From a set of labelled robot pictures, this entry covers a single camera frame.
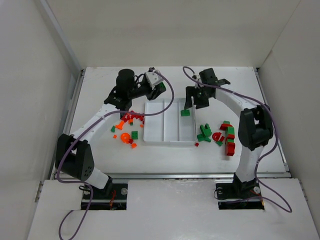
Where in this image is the large green lego assembly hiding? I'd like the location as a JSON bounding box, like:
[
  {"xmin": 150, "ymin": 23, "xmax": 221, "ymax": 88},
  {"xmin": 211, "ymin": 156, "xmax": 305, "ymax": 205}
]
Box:
[{"xmin": 197, "ymin": 123, "xmax": 213, "ymax": 143}]

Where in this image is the red green lego tower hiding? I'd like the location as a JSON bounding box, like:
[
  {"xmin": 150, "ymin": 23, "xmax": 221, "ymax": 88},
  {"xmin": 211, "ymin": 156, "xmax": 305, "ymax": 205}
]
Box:
[{"xmin": 220, "ymin": 121, "xmax": 236, "ymax": 157}]

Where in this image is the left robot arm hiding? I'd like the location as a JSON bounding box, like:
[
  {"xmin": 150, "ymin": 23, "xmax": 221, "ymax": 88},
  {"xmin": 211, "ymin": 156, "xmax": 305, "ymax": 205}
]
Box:
[{"xmin": 55, "ymin": 67, "xmax": 170, "ymax": 196}]

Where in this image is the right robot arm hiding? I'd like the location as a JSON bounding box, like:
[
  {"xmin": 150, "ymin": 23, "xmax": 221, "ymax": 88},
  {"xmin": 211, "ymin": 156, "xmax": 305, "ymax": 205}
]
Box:
[{"xmin": 184, "ymin": 68, "xmax": 274, "ymax": 200}]

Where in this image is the red lego pile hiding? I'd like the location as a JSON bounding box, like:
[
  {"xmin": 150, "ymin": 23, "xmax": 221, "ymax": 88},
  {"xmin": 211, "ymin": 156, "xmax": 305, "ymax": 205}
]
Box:
[{"xmin": 121, "ymin": 111, "xmax": 145, "ymax": 125}]

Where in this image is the orange cone lego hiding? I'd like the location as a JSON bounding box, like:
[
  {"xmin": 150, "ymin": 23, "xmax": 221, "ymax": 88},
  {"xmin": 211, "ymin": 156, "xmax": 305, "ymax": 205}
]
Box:
[{"xmin": 115, "ymin": 120, "xmax": 125, "ymax": 130}]

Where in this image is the white three-compartment tray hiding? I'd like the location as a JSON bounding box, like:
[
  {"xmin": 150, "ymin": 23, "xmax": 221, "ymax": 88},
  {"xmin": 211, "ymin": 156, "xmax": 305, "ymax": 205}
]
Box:
[{"xmin": 143, "ymin": 98, "xmax": 197, "ymax": 147}]

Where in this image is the red semicircle lego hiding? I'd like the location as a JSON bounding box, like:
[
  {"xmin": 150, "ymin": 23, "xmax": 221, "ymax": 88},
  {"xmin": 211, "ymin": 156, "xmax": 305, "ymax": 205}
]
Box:
[{"xmin": 212, "ymin": 132, "xmax": 222, "ymax": 142}]

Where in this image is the green square lego plate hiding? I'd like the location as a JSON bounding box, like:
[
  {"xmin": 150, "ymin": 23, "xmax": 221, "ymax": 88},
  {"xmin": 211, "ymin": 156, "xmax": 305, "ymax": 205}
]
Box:
[{"xmin": 131, "ymin": 130, "xmax": 139, "ymax": 140}]

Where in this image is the orange dome lego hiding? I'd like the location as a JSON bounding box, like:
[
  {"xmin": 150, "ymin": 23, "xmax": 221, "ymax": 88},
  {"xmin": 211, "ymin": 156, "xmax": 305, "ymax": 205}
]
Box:
[{"xmin": 120, "ymin": 132, "xmax": 131, "ymax": 144}]

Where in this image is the small green lego brick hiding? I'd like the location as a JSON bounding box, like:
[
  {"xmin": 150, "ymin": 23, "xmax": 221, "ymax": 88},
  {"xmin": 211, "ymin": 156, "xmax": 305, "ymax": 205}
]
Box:
[{"xmin": 216, "ymin": 141, "xmax": 223, "ymax": 147}]

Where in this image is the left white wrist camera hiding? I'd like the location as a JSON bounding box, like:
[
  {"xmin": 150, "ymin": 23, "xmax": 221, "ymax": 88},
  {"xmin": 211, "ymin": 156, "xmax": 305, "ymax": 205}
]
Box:
[{"xmin": 144, "ymin": 67, "xmax": 164, "ymax": 90}]

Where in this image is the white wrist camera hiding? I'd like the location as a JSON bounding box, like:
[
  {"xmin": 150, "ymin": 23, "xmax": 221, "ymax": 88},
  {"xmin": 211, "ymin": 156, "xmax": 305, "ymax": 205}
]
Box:
[
  {"xmin": 144, "ymin": 67, "xmax": 164, "ymax": 90},
  {"xmin": 192, "ymin": 74, "xmax": 201, "ymax": 83}
]

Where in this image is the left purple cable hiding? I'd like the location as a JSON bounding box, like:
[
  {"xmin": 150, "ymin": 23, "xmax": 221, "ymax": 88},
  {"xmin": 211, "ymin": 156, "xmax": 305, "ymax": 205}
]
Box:
[{"xmin": 55, "ymin": 71, "xmax": 175, "ymax": 240}]

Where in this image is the purple cable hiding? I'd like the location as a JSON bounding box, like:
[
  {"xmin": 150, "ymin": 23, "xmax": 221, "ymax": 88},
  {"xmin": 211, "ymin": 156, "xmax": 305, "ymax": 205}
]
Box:
[
  {"xmin": 55, "ymin": 71, "xmax": 175, "ymax": 240},
  {"xmin": 182, "ymin": 66, "xmax": 293, "ymax": 214}
]

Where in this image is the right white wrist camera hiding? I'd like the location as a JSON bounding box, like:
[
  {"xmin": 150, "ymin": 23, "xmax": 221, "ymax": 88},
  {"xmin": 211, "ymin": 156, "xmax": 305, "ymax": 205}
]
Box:
[{"xmin": 192, "ymin": 74, "xmax": 201, "ymax": 83}]

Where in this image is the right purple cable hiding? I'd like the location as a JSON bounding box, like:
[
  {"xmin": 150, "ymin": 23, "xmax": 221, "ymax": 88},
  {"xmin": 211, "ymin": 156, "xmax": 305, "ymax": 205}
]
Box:
[{"xmin": 182, "ymin": 66, "xmax": 293, "ymax": 214}]

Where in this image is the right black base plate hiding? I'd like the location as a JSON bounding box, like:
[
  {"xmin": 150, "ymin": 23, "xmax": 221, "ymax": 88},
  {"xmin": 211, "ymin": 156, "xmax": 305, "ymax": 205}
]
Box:
[{"xmin": 215, "ymin": 182, "xmax": 265, "ymax": 210}]

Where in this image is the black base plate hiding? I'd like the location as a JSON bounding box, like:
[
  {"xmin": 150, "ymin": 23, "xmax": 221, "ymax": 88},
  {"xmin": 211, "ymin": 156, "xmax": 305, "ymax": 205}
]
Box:
[
  {"xmin": 79, "ymin": 182, "xmax": 129, "ymax": 211},
  {"xmin": 215, "ymin": 182, "xmax": 265, "ymax": 210}
]

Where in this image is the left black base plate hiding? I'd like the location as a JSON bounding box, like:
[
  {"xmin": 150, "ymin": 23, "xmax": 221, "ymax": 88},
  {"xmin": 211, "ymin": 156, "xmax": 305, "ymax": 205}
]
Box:
[{"xmin": 79, "ymin": 182, "xmax": 129, "ymax": 211}]

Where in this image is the aluminium rail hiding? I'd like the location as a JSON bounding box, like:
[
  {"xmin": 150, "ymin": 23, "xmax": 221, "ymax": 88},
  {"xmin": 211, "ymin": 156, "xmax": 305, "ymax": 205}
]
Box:
[{"xmin": 49, "ymin": 172, "xmax": 292, "ymax": 180}]

